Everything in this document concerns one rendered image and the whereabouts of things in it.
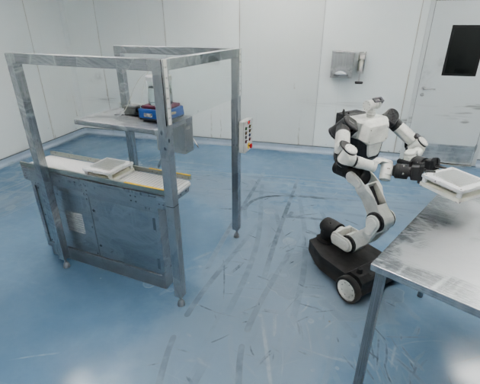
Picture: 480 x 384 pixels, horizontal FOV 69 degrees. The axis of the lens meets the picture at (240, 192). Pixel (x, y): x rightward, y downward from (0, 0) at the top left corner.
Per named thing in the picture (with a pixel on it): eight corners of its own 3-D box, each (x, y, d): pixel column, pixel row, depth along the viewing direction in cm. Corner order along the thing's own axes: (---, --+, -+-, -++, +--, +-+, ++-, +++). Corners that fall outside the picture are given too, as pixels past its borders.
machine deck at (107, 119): (192, 121, 228) (192, 115, 227) (158, 137, 197) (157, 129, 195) (116, 113, 250) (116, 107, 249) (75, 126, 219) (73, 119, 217)
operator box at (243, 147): (252, 147, 304) (252, 117, 293) (244, 153, 290) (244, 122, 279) (245, 146, 306) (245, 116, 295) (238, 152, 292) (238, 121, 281)
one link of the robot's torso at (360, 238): (334, 241, 277) (369, 210, 240) (352, 234, 287) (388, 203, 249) (345, 258, 271) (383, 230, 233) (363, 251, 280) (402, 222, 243)
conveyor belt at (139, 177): (190, 187, 244) (190, 180, 242) (170, 203, 223) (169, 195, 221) (49, 160, 293) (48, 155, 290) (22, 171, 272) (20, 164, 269)
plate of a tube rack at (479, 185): (492, 186, 188) (493, 182, 187) (460, 194, 179) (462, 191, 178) (451, 169, 208) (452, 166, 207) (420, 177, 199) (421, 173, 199)
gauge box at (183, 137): (193, 149, 236) (192, 120, 228) (186, 154, 228) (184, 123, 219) (166, 145, 244) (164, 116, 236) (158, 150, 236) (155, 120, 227)
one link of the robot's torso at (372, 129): (324, 156, 255) (329, 107, 240) (356, 148, 271) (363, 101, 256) (356, 169, 233) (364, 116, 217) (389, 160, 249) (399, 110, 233)
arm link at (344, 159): (376, 164, 203) (345, 156, 200) (366, 176, 211) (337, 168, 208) (372, 152, 210) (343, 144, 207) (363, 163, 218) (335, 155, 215)
